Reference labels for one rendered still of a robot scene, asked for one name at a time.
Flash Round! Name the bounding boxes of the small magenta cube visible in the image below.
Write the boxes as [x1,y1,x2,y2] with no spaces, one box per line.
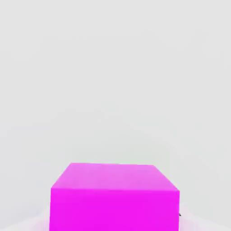
[49,162,180,231]

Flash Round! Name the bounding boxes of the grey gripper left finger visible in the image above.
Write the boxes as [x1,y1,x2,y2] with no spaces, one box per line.
[3,211,51,231]

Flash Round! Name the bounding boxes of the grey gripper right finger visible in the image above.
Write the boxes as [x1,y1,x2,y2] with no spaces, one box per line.
[178,203,223,231]

